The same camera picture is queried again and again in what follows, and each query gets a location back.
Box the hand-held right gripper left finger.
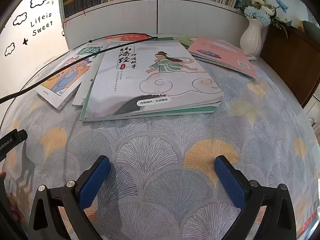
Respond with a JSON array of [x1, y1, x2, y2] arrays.
[[28, 155, 112, 240]]

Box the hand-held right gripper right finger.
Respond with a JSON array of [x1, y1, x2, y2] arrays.
[[214, 155, 297, 240]]

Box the green book clock cover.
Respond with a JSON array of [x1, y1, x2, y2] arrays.
[[79, 38, 217, 122]]

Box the white storybook green-robed girl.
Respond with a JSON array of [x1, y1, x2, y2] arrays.
[[84, 40, 223, 121]]

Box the pink book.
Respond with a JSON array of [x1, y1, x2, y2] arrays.
[[187, 36, 258, 80]]

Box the book with blue-robed old man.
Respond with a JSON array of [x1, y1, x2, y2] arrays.
[[35, 50, 92, 110]]

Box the white book green title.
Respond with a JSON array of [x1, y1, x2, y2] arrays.
[[72, 42, 112, 108]]

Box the dark wooden cabinet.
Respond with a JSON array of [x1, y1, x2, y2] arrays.
[[259, 24, 320, 108]]

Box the white ribbed vase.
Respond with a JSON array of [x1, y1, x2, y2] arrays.
[[239, 17, 263, 61]]

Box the red book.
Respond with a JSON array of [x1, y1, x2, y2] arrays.
[[104, 32, 152, 42]]

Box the blue and white artificial flowers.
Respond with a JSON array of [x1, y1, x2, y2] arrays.
[[234, 0, 293, 39]]

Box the dark green rounded object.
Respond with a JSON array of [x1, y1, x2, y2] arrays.
[[303, 20, 320, 43]]

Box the black cable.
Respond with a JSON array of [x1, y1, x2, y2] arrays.
[[0, 32, 158, 105]]

